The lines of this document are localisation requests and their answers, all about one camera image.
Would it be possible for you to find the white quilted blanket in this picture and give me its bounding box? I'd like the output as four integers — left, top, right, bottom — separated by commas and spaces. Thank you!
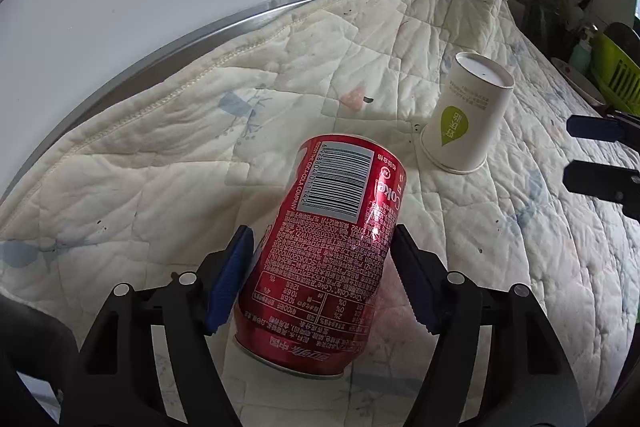
0, 0, 640, 427

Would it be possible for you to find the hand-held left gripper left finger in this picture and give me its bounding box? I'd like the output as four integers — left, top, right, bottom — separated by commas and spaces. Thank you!
60, 225, 256, 427

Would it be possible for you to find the teal bottle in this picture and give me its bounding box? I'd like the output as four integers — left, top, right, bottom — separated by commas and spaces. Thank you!
570, 34, 596, 75

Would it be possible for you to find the lime green dish rack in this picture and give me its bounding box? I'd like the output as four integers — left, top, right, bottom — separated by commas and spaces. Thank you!
590, 32, 640, 118

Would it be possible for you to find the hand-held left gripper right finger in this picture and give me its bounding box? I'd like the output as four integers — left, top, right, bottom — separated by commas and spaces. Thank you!
395, 224, 586, 427

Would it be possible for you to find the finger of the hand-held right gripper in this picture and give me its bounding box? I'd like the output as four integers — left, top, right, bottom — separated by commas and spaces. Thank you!
567, 112, 640, 144
562, 159, 640, 220

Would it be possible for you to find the white plate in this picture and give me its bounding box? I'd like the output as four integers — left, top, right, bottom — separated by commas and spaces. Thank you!
551, 57, 607, 106

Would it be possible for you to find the red cola can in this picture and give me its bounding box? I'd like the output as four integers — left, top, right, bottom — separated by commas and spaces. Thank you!
232, 134, 411, 380

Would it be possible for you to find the white paper cup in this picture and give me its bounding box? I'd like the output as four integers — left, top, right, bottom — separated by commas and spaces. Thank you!
420, 51, 516, 174

